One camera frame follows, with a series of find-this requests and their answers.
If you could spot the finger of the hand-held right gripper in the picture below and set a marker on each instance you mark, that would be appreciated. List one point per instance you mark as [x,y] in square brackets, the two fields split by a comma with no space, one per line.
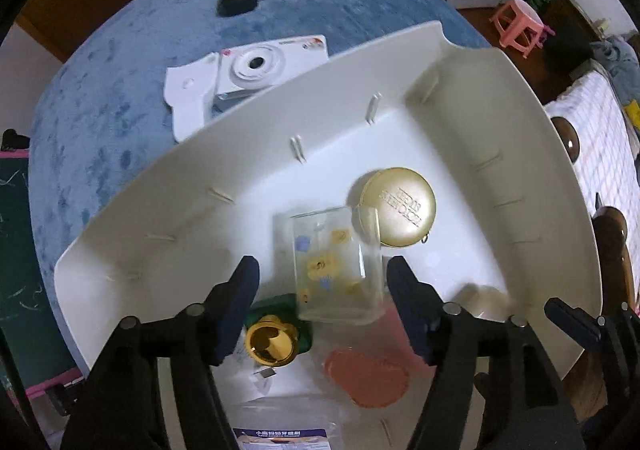
[570,320]
[627,312]

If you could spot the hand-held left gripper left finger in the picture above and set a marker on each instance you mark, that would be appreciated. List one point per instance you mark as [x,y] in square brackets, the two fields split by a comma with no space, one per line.
[235,312]

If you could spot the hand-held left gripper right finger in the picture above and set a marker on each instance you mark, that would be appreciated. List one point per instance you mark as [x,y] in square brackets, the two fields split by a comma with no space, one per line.
[407,305]

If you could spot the green bottle with gold cap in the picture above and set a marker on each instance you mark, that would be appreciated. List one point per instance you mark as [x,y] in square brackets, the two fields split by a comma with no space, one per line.
[270,341]

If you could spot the clear case with yellow stickers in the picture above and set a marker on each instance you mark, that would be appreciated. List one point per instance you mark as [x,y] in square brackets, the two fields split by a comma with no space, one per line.
[330,270]

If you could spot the gold round compact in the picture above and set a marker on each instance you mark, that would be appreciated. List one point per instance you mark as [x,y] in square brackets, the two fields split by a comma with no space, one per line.
[400,205]

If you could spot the clear plastic box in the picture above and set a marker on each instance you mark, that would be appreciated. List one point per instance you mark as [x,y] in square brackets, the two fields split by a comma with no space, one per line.
[280,435]

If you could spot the white plastic tray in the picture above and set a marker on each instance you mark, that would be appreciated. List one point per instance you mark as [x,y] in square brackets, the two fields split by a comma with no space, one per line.
[450,130]

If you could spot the checkered bed sheet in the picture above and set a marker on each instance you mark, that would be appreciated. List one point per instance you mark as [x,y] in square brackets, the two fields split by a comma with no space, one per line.
[600,130]

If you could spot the white flat plastic piece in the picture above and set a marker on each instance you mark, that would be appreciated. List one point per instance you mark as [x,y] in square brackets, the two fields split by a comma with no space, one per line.
[187,95]

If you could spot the blue denim cloth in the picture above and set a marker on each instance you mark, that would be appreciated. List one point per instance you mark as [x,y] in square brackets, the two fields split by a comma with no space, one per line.
[617,65]

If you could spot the dark cloth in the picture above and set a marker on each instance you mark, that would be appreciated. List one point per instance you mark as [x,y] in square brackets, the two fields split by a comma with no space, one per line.
[567,53]

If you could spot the black chalkboard knob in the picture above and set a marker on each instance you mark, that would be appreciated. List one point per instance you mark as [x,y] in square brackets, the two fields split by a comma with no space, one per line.
[12,140]

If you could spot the pink plastic stool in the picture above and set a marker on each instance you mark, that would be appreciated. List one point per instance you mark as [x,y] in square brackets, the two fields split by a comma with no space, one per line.
[517,25]

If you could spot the green chalkboard with pink frame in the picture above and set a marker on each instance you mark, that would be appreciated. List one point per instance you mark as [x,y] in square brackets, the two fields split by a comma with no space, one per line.
[25,255]

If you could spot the white camera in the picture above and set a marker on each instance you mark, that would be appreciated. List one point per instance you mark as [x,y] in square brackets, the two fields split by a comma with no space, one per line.
[260,65]

